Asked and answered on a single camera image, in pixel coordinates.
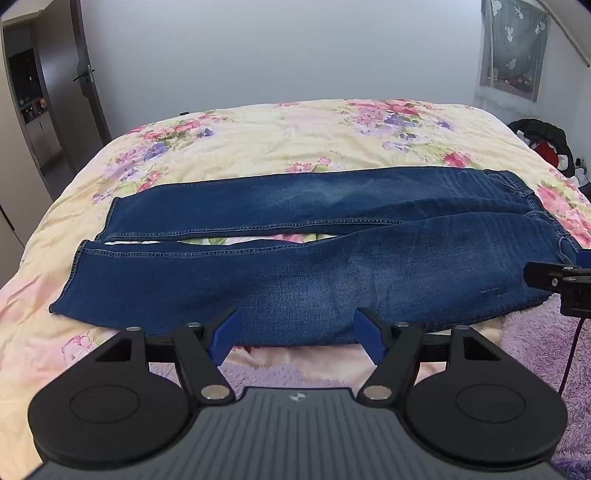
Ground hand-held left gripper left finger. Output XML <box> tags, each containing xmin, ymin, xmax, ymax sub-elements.
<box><xmin>93</xmin><ymin>308</ymin><xmax>242</xmax><ymax>403</ymax></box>

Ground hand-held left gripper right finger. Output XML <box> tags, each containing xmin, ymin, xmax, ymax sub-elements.
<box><xmin>353</xmin><ymin>308</ymin><xmax>502</xmax><ymax>403</ymax></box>

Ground blue denim pants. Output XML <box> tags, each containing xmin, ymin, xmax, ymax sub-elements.
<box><xmin>49</xmin><ymin>167</ymin><xmax>583</xmax><ymax>347</ymax></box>

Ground purple fuzzy blanket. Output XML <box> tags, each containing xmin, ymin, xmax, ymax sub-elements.
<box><xmin>150</xmin><ymin>299</ymin><xmax>591</xmax><ymax>480</ymax></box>

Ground red and white cloth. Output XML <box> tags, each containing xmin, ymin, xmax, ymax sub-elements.
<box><xmin>531</xmin><ymin>140</ymin><xmax>570</xmax><ymax>169</ymax></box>

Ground black jacket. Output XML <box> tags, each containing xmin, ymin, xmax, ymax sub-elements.
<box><xmin>507</xmin><ymin>119</ymin><xmax>574</xmax><ymax>171</ymax></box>

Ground floral yellow bed quilt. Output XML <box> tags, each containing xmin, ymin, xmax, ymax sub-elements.
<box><xmin>0</xmin><ymin>98</ymin><xmax>591</xmax><ymax>475</ymax></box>

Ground grey patterned window curtain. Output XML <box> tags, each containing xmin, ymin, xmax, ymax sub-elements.
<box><xmin>478</xmin><ymin>0</ymin><xmax>550</xmax><ymax>103</ymax></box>

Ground grey curtain rod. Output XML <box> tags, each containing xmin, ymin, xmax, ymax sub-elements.
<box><xmin>541</xmin><ymin>0</ymin><xmax>591</xmax><ymax>69</ymax></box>

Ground hallway cabinet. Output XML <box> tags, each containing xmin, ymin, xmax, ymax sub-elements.
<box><xmin>6</xmin><ymin>46</ymin><xmax>64</xmax><ymax>168</ymax></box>

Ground grey door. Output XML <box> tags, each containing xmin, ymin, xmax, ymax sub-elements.
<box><xmin>33</xmin><ymin>0</ymin><xmax>112</xmax><ymax>174</ymax></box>

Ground purple cable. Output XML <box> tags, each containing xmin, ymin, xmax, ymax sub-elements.
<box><xmin>557</xmin><ymin>318</ymin><xmax>584</xmax><ymax>398</ymax></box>

